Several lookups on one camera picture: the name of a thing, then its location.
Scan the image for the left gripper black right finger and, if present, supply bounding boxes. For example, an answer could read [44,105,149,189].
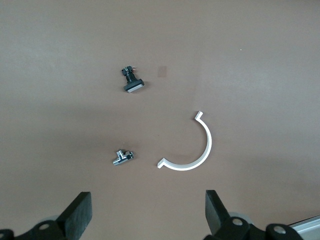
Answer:
[204,189,305,240]

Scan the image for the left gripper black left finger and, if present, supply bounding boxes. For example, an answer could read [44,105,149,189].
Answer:
[0,191,93,240]

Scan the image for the black square push button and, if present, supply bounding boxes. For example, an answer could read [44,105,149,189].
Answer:
[120,64,146,95]

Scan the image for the small chrome metal fitting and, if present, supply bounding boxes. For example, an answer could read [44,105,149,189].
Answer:
[111,149,135,167]

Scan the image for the white half ring part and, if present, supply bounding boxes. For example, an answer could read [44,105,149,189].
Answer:
[156,110,213,172]

